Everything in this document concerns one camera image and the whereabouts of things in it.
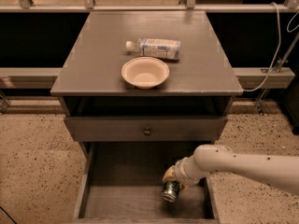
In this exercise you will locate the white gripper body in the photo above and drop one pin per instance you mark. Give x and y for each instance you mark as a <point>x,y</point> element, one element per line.
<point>180,171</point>

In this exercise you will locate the green soda can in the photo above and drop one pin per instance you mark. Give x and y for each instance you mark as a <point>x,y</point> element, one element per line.
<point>171,190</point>

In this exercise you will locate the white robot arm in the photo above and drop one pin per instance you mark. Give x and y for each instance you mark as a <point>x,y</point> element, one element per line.
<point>280,172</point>

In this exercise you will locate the open grey middle drawer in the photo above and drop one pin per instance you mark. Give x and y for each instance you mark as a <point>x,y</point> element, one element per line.
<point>122,184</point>

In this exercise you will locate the round dark drawer knob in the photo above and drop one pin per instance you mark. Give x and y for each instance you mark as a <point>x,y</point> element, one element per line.
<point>147,131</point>

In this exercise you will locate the grey top drawer front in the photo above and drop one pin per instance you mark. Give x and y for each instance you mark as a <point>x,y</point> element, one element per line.
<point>130,129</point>

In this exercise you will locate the grey wooden drawer cabinet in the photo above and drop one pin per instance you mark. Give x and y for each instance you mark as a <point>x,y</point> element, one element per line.
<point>201,82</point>

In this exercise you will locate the white paper bowl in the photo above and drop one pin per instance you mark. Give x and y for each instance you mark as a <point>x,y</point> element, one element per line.
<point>145,72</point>

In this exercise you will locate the clear plastic water bottle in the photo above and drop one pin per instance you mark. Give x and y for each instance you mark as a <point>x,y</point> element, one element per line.
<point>157,48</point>

